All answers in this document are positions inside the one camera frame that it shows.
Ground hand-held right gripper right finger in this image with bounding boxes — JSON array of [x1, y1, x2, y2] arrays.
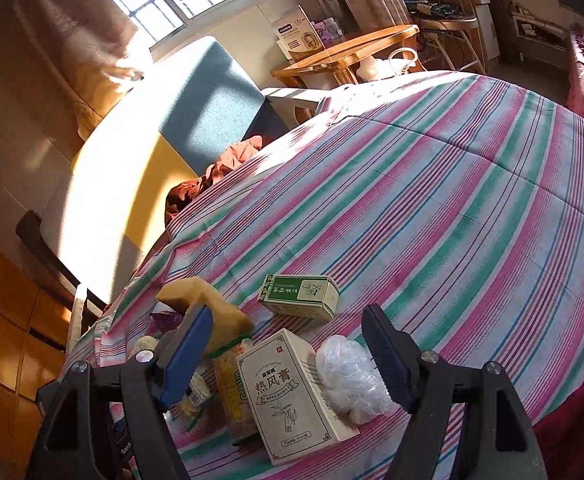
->
[[361, 304, 550, 480]]

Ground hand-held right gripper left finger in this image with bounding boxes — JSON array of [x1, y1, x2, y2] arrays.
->
[[24, 304, 214, 480]]

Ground purple snack packet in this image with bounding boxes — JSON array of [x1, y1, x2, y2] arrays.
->
[[149, 310, 185, 336]]

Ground clear plastic wrap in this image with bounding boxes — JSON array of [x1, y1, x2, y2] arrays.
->
[[316, 335, 397, 423]]

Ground yellow sponge block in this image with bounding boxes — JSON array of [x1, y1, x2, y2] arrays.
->
[[157, 276, 255, 356]]

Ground green yellow rice cracker packet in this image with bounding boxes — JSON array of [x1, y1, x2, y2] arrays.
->
[[212, 337, 263, 448]]

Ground large white ointment box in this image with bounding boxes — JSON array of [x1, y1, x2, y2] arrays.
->
[[236, 328, 361, 467]]

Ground small green white box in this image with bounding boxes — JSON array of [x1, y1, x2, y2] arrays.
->
[[257, 274, 340, 322]]

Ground small white snack packet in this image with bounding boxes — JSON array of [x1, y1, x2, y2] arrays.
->
[[172, 367, 217, 431]]

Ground small cream round object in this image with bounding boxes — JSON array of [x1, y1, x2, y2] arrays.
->
[[129, 335, 160, 361]]

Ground pink green striped blanket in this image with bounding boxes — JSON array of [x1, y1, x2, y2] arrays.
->
[[64, 71, 584, 480]]

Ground wooden wardrobe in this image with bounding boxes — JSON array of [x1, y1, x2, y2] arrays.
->
[[0, 220, 82, 480]]

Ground blue yellow padded headboard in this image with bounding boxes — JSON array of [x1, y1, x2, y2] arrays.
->
[[42, 35, 293, 306]]

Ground red-brown cloth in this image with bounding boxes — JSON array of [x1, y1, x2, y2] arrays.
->
[[164, 135, 277, 223]]

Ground dark red bed sheet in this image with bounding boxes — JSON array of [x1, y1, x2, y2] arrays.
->
[[532, 360, 584, 480]]

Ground white bedside cabinet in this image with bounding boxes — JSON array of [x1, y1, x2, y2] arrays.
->
[[262, 87, 333, 126]]

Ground wooden side table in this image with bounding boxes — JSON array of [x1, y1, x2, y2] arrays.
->
[[271, 24, 420, 88]]

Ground white product box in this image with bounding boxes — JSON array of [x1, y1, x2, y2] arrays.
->
[[274, 5, 325, 58]]

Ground small purple container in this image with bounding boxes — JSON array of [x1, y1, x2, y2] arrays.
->
[[312, 17, 345, 41]]

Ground white narrow cabinet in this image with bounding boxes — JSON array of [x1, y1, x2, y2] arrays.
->
[[472, 0, 503, 61]]

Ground white low shelf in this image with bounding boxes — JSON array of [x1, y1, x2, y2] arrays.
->
[[509, 2, 573, 66]]

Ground white metal bed rail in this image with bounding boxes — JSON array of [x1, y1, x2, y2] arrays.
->
[[69, 282, 90, 351]]

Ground dark wooden bed frame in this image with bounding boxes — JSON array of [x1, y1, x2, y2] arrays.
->
[[16, 210, 107, 313]]

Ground metal frame side table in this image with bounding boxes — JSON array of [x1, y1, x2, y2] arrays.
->
[[407, 0, 488, 73]]

